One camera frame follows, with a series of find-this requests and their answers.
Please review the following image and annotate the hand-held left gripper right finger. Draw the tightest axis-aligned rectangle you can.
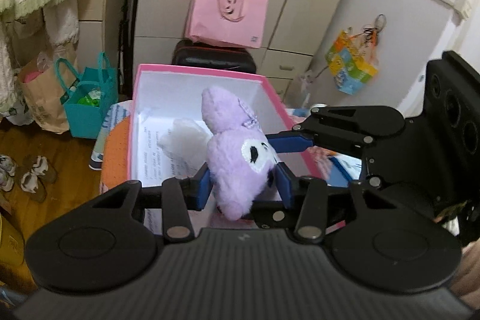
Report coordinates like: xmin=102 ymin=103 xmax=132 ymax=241
xmin=276 ymin=163 xmax=381 ymax=244

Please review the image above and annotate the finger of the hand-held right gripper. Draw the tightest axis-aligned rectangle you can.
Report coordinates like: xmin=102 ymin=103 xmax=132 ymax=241
xmin=249 ymin=198 xmax=351 ymax=231
xmin=268 ymin=104 xmax=406 ymax=159

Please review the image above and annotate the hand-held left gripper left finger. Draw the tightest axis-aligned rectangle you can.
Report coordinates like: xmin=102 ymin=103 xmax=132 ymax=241
xmin=90 ymin=164 xmax=212 ymax=242

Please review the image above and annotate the purple plush toy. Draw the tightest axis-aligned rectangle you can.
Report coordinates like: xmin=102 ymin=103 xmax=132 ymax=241
xmin=201 ymin=85 xmax=282 ymax=221

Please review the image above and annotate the white mesh bath sponge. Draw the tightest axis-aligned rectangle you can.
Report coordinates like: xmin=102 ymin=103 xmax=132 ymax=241
xmin=157 ymin=118 xmax=211 ymax=163

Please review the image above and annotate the pink cardboard box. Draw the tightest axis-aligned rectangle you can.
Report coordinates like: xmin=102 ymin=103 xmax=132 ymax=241
xmin=127 ymin=63 xmax=347 ymax=232

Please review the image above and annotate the person's right forearm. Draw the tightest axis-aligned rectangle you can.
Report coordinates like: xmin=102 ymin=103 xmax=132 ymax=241
xmin=455 ymin=241 xmax=480 ymax=309

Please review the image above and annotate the white plastic bag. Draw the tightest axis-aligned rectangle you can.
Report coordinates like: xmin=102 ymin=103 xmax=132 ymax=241
xmin=298 ymin=70 xmax=319 ymax=107

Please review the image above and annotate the printed paper sheet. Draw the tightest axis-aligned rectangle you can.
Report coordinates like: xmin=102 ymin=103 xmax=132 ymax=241
xmin=139 ymin=110 xmax=211 ymax=182

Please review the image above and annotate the patchwork crochet tablecloth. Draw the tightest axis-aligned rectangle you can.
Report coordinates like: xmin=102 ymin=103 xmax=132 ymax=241
xmin=88 ymin=100 xmax=361 ymax=238

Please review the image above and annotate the colourful paper gift bag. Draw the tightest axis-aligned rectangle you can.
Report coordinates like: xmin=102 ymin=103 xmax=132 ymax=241
xmin=324 ymin=28 xmax=379 ymax=96

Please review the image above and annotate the black suitcase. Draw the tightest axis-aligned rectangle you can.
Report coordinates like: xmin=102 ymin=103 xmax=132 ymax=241
xmin=172 ymin=40 xmax=259 ymax=75

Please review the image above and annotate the teal tote bag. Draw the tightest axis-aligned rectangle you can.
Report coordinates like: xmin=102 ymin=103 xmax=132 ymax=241
xmin=55 ymin=52 xmax=119 ymax=140

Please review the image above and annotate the pink tote bag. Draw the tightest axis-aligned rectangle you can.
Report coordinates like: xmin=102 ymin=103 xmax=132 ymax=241
xmin=184 ymin=0 xmax=270 ymax=50

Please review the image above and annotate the green packet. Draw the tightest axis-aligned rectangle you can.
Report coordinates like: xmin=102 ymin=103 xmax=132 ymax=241
xmin=77 ymin=88 xmax=104 ymax=107

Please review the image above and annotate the brown and white slipper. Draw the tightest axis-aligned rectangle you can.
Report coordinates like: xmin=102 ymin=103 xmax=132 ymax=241
xmin=19 ymin=155 xmax=59 ymax=202
xmin=0 ymin=154 xmax=17 ymax=192

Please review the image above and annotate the brown paper bag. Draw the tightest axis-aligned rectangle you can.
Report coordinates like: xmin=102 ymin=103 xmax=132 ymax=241
xmin=17 ymin=43 xmax=79 ymax=135

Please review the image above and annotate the yellow fabric item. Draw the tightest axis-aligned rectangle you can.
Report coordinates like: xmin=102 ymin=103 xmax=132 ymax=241
xmin=0 ymin=211 xmax=29 ymax=283

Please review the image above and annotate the white wall switch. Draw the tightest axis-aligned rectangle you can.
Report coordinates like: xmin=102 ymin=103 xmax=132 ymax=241
xmin=454 ymin=0 xmax=471 ymax=21

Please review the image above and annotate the orange string bundle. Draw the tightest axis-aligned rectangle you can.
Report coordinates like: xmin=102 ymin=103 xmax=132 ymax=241
xmin=362 ymin=14 xmax=387 ymax=47

